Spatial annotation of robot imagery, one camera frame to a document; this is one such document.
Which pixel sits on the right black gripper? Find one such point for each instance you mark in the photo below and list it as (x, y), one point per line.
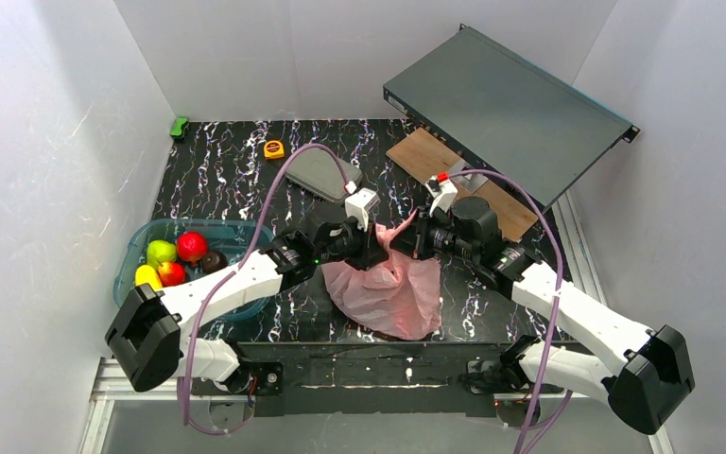
(422, 235)

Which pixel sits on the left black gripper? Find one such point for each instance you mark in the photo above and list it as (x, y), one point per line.
(368, 244)

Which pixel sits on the pink plastic bag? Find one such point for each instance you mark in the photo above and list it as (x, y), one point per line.
(400, 297)

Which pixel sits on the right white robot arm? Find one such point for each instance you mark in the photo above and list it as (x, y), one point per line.
(642, 374)

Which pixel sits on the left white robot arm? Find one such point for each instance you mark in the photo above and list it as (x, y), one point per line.
(155, 334)

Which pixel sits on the dark fake plum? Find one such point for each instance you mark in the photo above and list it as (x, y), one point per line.
(213, 261)

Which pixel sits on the red fake apple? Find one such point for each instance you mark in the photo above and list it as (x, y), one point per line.
(191, 247)

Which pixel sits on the small red fake fruit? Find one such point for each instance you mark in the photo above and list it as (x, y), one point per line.
(172, 274)

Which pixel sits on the green fake apple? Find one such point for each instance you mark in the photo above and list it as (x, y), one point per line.
(160, 251)

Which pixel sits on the yellow fake lemon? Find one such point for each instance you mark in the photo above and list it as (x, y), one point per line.
(147, 275)

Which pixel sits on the wooden board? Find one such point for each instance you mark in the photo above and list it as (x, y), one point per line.
(422, 155)

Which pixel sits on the grey plastic case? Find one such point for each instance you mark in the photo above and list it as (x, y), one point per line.
(316, 171)

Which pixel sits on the blue plastic fruit container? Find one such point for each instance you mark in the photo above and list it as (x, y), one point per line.
(230, 237)

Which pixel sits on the orange tape measure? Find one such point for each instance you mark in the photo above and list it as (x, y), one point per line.
(274, 150)

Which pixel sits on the green small object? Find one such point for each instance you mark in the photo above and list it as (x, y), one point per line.
(179, 127)

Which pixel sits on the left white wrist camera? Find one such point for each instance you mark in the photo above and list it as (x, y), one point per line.
(360, 205)

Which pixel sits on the dark rack network switch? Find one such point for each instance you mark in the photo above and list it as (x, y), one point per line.
(506, 114)

